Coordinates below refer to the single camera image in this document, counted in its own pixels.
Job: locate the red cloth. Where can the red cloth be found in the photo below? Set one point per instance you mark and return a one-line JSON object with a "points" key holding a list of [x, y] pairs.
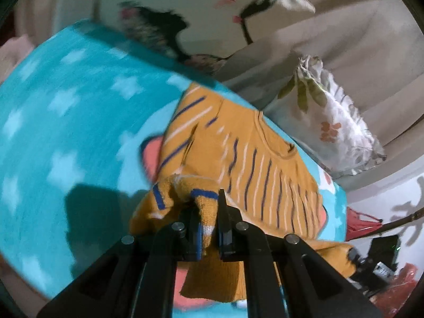
{"points": [[359, 222]]}

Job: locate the small white pillow leaf print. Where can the small white pillow leaf print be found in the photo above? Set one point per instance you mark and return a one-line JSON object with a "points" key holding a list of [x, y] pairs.
{"points": [[334, 129]]}

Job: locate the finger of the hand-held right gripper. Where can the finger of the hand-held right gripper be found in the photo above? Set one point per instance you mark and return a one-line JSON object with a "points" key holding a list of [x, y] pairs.
{"points": [[353, 259]]}

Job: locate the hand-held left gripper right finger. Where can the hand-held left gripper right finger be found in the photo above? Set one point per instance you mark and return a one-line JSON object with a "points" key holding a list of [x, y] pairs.
{"points": [[224, 235]]}

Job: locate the dark metal rod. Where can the dark metal rod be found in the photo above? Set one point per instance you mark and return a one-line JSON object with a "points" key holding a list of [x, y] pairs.
{"points": [[404, 218]]}

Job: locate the orange striped knit sweater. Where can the orange striped knit sweater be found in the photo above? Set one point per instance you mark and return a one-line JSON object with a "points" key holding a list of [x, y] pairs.
{"points": [[251, 169]]}

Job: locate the large white pillow black print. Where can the large white pillow black print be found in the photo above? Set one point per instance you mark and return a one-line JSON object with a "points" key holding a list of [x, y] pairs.
{"points": [[198, 13]]}

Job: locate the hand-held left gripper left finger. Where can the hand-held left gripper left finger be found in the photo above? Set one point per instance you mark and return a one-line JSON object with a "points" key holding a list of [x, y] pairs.
{"points": [[191, 235]]}

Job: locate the red plastic bag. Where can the red plastic bag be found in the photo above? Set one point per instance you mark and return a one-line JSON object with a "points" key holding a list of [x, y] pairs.
{"points": [[397, 291]]}

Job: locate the beige bed sheet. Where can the beige bed sheet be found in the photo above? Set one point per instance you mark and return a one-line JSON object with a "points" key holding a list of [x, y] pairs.
{"points": [[357, 39]]}

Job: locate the teal blanket with white stars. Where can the teal blanket with white stars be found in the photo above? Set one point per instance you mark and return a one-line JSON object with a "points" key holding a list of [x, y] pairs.
{"points": [[73, 112]]}

